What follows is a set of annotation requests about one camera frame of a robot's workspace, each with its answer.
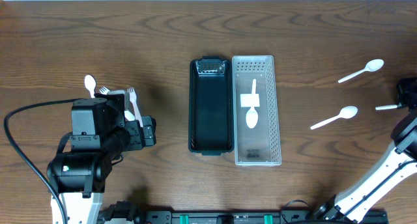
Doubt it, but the white plastic spoon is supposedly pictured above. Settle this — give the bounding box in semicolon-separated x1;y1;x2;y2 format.
338;59;384;83
310;105;358;130
246;79;259;129
84;75;96;98
375;104;398;111

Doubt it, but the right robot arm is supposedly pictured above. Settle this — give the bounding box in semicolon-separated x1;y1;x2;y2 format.
309;77;416;223

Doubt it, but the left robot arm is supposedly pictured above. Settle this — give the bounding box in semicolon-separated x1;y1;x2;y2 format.
47;93;156;223

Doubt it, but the white plastic utensil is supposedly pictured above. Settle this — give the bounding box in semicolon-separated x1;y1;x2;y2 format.
124;110;136;121

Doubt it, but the white plastic fork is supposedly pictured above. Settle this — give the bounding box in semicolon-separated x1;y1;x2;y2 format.
128;87;143;127
100;87;110;94

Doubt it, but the black plastic basket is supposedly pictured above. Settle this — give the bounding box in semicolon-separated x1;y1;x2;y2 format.
188;56;235;156

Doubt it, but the white label sticker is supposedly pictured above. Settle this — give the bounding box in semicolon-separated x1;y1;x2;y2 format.
240;94;260;107

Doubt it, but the clear perforated plastic basket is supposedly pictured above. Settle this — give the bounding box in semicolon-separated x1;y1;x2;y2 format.
232;55;281;167

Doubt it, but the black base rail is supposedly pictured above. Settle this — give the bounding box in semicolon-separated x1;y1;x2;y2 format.
97;200;390;224

